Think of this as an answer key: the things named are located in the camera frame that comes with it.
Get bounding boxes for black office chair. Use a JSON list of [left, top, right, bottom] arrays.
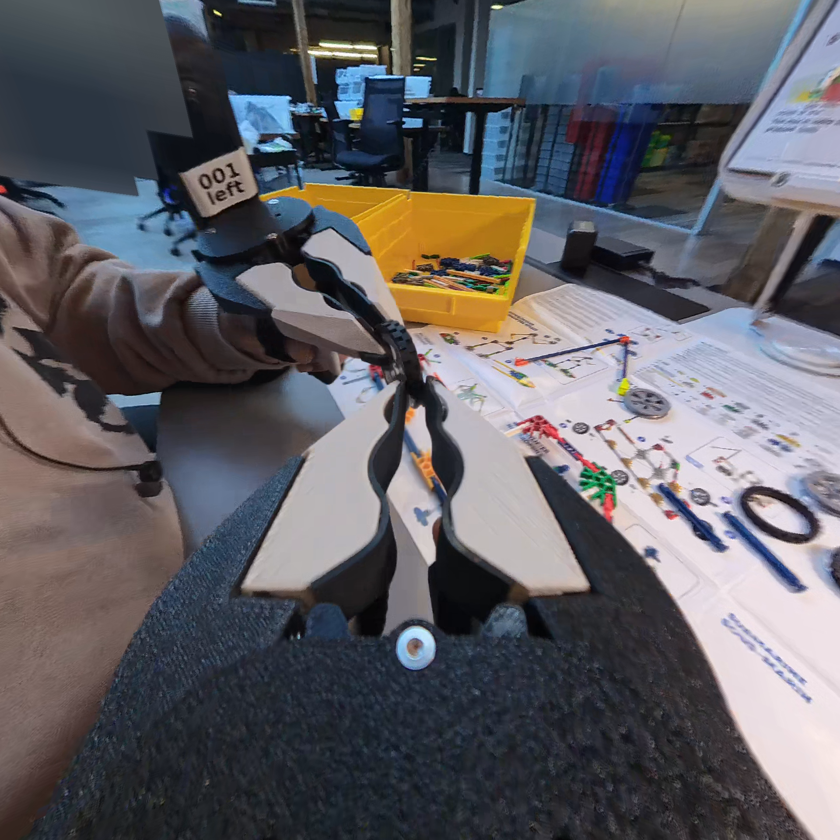
[[335, 77, 408, 185]]

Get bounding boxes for person's left hand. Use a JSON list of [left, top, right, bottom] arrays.
[[283, 335, 347, 385]]

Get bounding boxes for large fold-out instruction sheet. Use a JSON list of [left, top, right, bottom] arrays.
[[329, 283, 840, 840]]

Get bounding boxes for parts list instruction sheet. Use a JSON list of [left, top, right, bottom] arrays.
[[644, 339, 840, 454]]

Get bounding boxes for dark high table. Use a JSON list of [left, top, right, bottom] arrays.
[[407, 95, 526, 198]]

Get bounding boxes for black power adapter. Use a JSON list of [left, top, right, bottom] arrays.
[[562, 221, 599, 274]]

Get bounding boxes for thick blue plastic rod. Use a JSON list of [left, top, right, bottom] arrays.
[[657, 483, 727, 552]]

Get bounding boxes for colourful rod and connector model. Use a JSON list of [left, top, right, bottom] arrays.
[[368, 368, 620, 526]]

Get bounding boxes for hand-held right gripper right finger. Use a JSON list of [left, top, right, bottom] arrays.
[[420, 388, 592, 618]]

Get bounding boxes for black power brick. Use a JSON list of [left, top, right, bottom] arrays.
[[594, 237, 655, 267]]

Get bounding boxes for person's left forearm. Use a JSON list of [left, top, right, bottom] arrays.
[[0, 197, 303, 395]]

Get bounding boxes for person in beige hoodie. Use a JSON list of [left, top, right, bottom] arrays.
[[0, 296, 198, 840]]

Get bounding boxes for short blue plastic rod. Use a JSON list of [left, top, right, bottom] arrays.
[[722, 512, 807, 594]]

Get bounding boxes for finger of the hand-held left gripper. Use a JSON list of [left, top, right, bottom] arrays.
[[237, 260, 384, 361], [313, 230, 404, 332]]

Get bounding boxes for pile of colourful construction pieces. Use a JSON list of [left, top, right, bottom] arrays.
[[392, 254, 515, 296]]

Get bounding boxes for white document stand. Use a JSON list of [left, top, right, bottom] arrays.
[[716, 0, 840, 375]]

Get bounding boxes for yellow plastic parts bin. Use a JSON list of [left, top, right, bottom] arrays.
[[263, 184, 536, 333]]

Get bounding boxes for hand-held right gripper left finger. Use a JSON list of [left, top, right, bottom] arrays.
[[241, 388, 408, 618]]

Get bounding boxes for grey plastic spoked wheel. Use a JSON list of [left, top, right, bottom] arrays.
[[804, 470, 840, 513], [623, 386, 672, 421]]

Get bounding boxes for printed paper on stand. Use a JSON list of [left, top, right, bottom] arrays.
[[726, 0, 840, 178]]

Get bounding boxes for grey desk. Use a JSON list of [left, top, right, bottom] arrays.
[[158, 256, 840, 552]]

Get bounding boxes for blue rods with small connectors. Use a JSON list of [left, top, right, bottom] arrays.
[[512, 335, 637, 397]]

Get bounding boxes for black thin cord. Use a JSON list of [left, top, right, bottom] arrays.
[[0, 414, 165, 500]]

